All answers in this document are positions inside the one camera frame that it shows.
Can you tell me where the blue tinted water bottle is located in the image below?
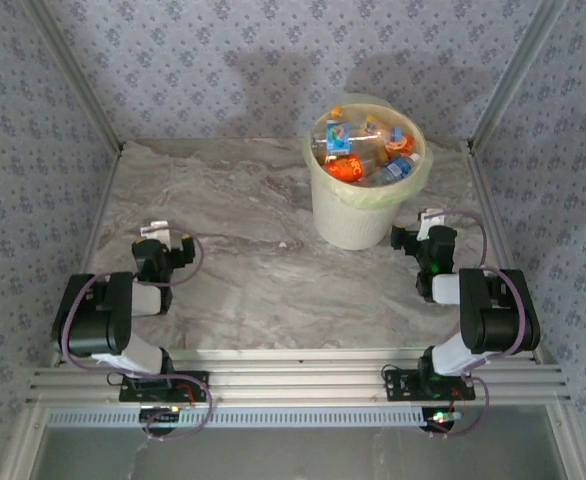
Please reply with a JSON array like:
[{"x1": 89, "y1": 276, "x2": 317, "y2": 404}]
[{"x1": 371, "y1": 152, "x2": 423, "y2": 186}]

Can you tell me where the orange label clear bottle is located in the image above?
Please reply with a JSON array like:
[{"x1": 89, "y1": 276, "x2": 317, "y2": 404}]
[{"x1": 324, "y1": 154, "x2": 365, "y2": 184}]

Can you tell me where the orange juice bottle yellow label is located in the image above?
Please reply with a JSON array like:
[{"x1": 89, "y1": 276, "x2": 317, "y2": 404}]
[{"x1": 361, "y1": 114, "x2": 417, "y2": 156}]

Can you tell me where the clear bottle colourful blue label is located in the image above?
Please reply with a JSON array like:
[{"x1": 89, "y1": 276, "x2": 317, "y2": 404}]
[{"x1": 322, "y1": 117, "x2": 355, "y2": 157}]

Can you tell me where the white waste bin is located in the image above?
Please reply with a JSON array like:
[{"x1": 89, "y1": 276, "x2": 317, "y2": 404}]
[{"x1": 303, "y1": 92, "x2": 434, "y2": 211}]

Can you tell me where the black circuit board with LED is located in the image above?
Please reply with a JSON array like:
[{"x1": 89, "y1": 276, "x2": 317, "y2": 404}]
[
  {"x1": 139, "y1": 405, "x2": 183, "y2": 435},
  {"x1": 421, "y1": 407, "x2": 462, "y2": 435}
]

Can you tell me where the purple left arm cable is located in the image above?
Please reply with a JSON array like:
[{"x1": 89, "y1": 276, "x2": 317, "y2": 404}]
[{"x1": 58, "y1": 219, "x2": 215, "y2": 442}]

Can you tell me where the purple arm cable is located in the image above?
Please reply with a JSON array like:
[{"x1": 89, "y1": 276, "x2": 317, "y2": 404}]
[
  {"x1": 58, "y1": 219, "x2": 215, "y2": 442},
  {"x1": 425, "y1": 208, "x2": 530, "y2": 440}
]

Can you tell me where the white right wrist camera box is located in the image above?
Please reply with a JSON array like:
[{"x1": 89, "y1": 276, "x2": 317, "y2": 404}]
[{"x1": 418, "y1": 209, "x2": 447, "y2": 241}]

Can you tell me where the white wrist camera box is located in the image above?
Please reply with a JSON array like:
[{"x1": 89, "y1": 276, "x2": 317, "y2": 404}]
[
  {"x1": 418, "y1": 209, "x2": 447, "y2": 241},
  {"x1": 140, "y1": 219, "x2": 170, "y2": 241}
]

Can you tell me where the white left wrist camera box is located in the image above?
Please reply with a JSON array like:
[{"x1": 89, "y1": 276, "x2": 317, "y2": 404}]
[{"x1": 140, "y1": 219, "x2": 170, "y2": 241}]

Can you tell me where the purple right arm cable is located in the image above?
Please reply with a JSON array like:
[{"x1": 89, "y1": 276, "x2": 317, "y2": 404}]
[{"x1": 425, "y1": 208, "x2": 530, "y2": 440}]

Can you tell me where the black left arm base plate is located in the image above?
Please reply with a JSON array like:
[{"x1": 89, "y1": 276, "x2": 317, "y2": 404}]
[{"x1": 106, "y1": 370, "x2": 210, "y2": 404}]

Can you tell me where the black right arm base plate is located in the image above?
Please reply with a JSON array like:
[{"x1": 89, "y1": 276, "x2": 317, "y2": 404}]
[{"x1": 381, "y1": 364, "x2": 477, "y2": 403}]

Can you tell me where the aluminium mounting rail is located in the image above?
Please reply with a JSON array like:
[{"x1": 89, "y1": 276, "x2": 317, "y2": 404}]
[{"x1": 25, "y1": 348, "x2": 572, "y2": 406}]

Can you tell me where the aluminium frame post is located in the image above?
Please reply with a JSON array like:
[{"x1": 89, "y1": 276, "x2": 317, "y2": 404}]
[
  {"x1": 22, "y1": 0, "x2": 125, "y2": 151},
  {"x1": 467, "y1": 0, "x2": 572, "y2": 151}
]

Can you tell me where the grey slotted cable duct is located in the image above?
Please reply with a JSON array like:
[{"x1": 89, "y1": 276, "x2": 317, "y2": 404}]
[{"x1": 47, "y1": 405, "x2": 424, "y2": 429}]

